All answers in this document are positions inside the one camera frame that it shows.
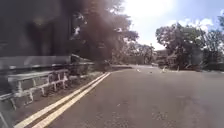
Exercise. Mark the group of dark trees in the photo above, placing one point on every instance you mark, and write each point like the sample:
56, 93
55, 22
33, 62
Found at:
100, 33

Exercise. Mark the grey asphalt road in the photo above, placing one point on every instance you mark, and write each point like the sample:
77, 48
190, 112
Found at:
140, 100

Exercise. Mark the double yellow painted line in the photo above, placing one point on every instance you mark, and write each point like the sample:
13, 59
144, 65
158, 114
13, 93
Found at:
66, 104

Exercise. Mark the group of green trees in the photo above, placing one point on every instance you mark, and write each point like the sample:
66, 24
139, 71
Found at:
181, 43

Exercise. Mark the pale concrete railing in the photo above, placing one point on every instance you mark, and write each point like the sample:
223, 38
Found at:
36, 76

